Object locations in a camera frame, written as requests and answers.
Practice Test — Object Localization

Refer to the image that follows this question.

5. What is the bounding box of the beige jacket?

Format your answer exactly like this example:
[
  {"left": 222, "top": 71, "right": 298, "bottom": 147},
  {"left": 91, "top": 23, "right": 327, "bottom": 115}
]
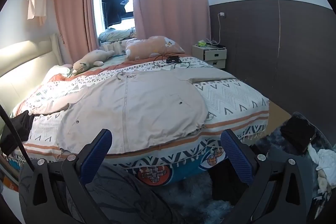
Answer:
[{"left": 26, "top": 67, "right": 238, "bottom": 155}]

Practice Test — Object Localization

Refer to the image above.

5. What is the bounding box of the beige nightstand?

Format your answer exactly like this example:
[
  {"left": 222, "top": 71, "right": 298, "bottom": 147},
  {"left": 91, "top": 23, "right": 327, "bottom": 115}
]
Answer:
[{"left": 192, "top": 44, "right": 227, "bottom": 69}]

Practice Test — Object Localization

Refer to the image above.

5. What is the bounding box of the black cloth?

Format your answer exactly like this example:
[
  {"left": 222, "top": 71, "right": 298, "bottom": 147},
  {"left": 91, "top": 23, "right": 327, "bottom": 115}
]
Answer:
[{"left": 0, "top": 110, "right": 36, "bottom": 156}]

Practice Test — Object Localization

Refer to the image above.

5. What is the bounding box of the black bag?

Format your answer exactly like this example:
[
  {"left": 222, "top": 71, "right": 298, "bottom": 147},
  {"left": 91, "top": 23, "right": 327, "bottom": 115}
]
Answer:
[{"left": 280, "top": 116, "right": 317, "bottom": 153}]

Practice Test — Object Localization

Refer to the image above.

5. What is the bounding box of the white clothes pile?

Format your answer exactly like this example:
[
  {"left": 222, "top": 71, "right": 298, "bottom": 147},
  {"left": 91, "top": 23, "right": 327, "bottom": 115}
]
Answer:
[{"left": 307, "top": 144, "right": 336, "bottom": 193}]

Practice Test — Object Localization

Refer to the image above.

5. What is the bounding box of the cream padded headboard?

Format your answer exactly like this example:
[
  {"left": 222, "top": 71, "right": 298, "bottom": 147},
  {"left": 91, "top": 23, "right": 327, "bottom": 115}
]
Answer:
[{"left": 0, "top": 34, "right": 63, "bottom": 109}]

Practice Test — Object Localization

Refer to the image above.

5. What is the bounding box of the light floral quilt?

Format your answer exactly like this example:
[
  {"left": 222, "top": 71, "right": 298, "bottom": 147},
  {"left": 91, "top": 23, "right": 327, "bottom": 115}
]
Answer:
[{"left": 98, "top": 27, "right": 137, "bottom": 43}]

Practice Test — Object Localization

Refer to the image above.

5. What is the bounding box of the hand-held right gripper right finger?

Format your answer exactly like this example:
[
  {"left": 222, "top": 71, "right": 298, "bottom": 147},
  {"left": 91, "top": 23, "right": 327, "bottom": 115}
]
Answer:
[{"left": 220, "top": 129, "right": 313, "bottom": 224}]

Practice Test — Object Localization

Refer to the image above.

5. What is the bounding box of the blue printed bed sheet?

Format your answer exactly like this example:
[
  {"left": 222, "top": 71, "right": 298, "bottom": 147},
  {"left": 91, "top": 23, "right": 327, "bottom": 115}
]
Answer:
[{"left": 5, "top": 140, "right": 263, "bottom": 186}]

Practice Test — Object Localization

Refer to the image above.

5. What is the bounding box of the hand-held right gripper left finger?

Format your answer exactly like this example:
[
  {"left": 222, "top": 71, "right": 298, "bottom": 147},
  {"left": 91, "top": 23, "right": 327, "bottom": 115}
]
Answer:
[{"left": 19, "top": 129, "right": 113, "bottom": 224}]

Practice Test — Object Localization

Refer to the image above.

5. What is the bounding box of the patterned white blanket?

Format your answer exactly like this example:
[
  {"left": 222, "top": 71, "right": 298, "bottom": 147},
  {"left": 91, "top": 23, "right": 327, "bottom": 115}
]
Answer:
[{"left": 10, "top": 56, "right": 271, "bottom": 169}]

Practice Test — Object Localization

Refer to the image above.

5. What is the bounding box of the pale green pillow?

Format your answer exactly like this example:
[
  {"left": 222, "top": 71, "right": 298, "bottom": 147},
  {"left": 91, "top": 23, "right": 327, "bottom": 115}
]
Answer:
[{"left": 49, "top": 64, "right": 72, "bottom": 77}]

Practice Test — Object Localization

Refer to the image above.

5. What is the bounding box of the black looped cable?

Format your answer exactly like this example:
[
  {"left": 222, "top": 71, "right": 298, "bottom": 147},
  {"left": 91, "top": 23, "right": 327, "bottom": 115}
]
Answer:
[{"left": 153, "top": 55, "right": 191, "bottom": 68}]

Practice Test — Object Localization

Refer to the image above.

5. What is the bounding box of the white charging cable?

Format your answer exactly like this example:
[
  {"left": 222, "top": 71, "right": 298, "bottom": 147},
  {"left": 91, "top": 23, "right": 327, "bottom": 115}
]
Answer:
[{"left": 210, "top": 14, "right": 222, "bottom": 45}]

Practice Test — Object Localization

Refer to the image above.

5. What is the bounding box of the shaggy grey rug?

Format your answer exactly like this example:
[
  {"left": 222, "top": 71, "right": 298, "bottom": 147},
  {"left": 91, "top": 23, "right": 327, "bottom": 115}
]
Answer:
[{"left": 150, "top": 132, "right": 323, "bottom": 224}]

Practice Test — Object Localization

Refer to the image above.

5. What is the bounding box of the pink plush pillow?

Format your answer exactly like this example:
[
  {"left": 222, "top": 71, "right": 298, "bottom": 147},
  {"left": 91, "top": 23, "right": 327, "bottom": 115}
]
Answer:
[{"left": 125, "top": 35, "right": 185, "bottom": 60}]

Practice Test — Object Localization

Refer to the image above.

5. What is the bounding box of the beige plush toy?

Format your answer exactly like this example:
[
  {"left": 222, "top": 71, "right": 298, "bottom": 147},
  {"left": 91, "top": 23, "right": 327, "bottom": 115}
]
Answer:
[{"left": 72, "top": 49, "right": 116, "bottom": 76}]

